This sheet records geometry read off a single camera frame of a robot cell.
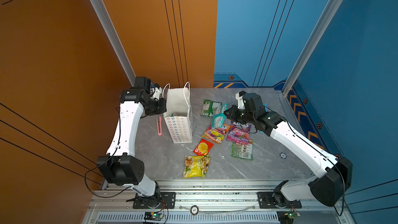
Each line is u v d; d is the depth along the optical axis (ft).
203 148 2.93
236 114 2.18
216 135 3.07
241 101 1.99
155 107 2.12
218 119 2.59
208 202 2.43
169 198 2.43
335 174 1.28
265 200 2.38
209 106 3.55
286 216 2.29
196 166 2.61
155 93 2.33
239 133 3.08
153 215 2.33
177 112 3.24
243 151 2.92
